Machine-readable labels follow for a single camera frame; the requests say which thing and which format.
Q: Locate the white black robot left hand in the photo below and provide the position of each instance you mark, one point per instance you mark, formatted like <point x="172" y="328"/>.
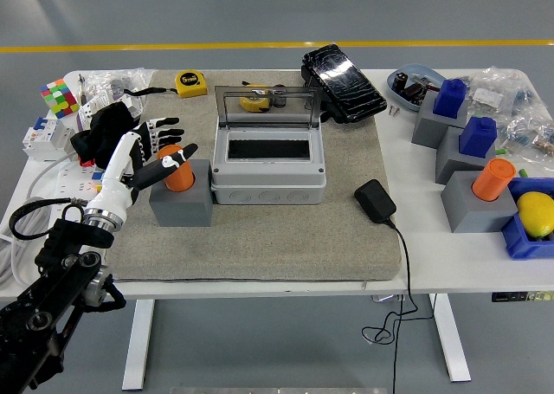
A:
<point x="119" y="169"/>

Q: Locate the orange cylinder battery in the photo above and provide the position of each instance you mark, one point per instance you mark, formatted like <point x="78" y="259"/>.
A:
<point x="179" y="178"/>
<point x="491" y="182"/>

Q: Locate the grey electrical enclosure box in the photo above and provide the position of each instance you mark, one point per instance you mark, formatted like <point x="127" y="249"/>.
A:
<point x="268" y="182"/>

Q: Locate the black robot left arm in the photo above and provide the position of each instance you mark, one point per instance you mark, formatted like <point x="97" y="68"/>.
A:
<point x="47" y="294"/>

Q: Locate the white labelled packaging box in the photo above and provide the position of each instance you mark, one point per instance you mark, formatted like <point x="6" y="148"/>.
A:
<point x="86" y="110"/>

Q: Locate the blue battery block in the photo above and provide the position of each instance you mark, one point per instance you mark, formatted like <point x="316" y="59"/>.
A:
<point x="450" y="99"/>
<point x="476" y="136"/>

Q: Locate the black cloth glove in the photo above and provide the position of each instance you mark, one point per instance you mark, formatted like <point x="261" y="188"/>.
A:
<point x="106" y="127"/>

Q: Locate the white power strip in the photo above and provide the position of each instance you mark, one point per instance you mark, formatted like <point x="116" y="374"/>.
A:
<point x="75" y="184"/>

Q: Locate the grey block with round hole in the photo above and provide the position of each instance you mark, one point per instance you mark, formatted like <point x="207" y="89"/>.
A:
<point x="182" y="210"/>

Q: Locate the white circuit breaker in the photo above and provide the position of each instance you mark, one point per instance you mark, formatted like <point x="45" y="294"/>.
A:
<point x="45" y="138"/>

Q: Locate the clear plastic bag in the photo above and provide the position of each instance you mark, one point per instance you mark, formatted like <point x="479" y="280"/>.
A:
<point x="112" y="80"/>

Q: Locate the large pastel puzzle cube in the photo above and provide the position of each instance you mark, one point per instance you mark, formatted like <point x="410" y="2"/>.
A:
<point x="58" y="97"/>

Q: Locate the yellow square tape measure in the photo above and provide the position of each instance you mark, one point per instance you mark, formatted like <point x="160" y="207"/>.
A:
<point x="190" y="84"/>

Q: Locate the yellow round tape measure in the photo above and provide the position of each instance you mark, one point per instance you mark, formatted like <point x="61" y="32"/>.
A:
<point x="252" y="105"/>

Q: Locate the grey-brown mat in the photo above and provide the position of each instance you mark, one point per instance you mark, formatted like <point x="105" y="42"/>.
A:
<point x="268" y="247"/>

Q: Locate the small black capacitor cylinder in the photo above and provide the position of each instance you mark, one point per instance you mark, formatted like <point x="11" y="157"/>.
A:
<point x="280" y="101"/>

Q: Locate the white table leg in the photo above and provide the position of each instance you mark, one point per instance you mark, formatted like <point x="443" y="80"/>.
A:
<point x="138" y="346"/>
<point x="452" y="342"/>

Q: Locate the black cracked glossy case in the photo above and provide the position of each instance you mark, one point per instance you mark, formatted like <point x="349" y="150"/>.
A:
<point x="346" y="86"/>

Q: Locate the black power adapter plug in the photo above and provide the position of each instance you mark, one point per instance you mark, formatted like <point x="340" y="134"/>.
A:
<point x="375" y="201"/>

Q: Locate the black capacitor in tray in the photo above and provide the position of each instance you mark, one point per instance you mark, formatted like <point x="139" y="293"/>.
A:
<point x="400" y="82"/>

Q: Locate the dark brown cylinder part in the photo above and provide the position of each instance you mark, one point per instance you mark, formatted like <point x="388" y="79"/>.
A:
<point x="414" y="93"/>

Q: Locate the grey holder block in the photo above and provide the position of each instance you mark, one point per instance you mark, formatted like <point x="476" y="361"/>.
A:
<point x="426" y="127"/>
<point x="450" y="164"/>
<point x="472" y="214"/>

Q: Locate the blue-grey oval tray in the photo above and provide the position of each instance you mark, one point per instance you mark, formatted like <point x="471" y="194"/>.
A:
<point x="415" y="71"/>

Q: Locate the clear bag of parts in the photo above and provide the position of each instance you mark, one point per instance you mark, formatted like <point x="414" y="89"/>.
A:
<point x="493" y="91"/>
<point x="528" y="130"/>

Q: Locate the small green cylinder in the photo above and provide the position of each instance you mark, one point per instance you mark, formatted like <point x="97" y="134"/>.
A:
<point x="524" y="173"/>

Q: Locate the blue plastic bin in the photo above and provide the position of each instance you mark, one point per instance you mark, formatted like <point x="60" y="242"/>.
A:
<point x="519" y="244"/>

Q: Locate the yellow mango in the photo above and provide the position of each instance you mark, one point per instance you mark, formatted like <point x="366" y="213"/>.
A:
<point x="536" y="214"/>

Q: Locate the table control panel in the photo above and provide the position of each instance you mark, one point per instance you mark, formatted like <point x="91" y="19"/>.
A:
<point x="519" y="297"/>

